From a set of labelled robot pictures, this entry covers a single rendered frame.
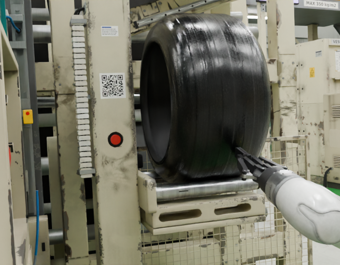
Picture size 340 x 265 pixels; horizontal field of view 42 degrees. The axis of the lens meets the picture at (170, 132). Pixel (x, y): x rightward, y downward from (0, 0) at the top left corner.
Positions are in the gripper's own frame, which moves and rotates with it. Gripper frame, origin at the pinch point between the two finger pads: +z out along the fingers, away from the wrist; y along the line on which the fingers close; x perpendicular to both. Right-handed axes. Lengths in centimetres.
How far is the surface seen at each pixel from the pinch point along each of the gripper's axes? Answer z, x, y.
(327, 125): 372, 118, -311
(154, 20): 69, -32, 8
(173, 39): 17.3, -30.3, 15.8
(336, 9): 657, -22, -511
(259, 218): 3.0, 22.1, -9.1
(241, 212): 4.0, 19.8, -3.4
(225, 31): 15.5, -32.6, 1.0
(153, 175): 35.5, 19.0, 15.8
